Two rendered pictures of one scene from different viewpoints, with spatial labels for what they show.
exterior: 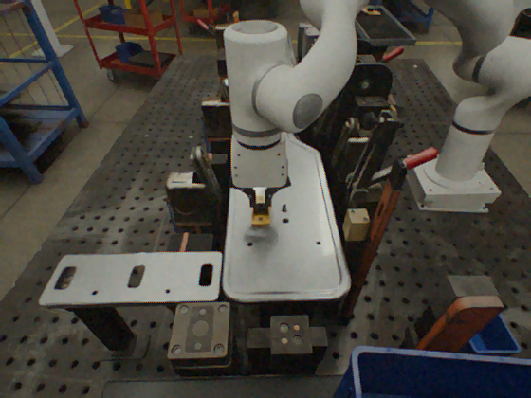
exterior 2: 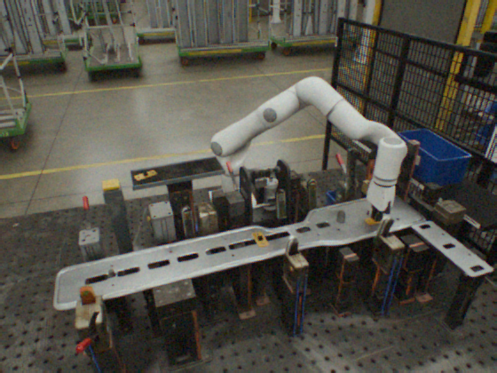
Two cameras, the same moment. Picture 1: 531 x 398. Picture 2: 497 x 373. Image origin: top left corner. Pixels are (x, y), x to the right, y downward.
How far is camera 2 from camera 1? 1.69 m
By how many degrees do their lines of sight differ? 79
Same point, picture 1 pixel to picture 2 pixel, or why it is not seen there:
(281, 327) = (433, 187)
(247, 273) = (411, 216)
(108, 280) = (461, 253)
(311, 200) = (353, 207)
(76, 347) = (476, 352)
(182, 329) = (456, 209)
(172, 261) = (430, 238)
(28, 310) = not seen: outside the picture
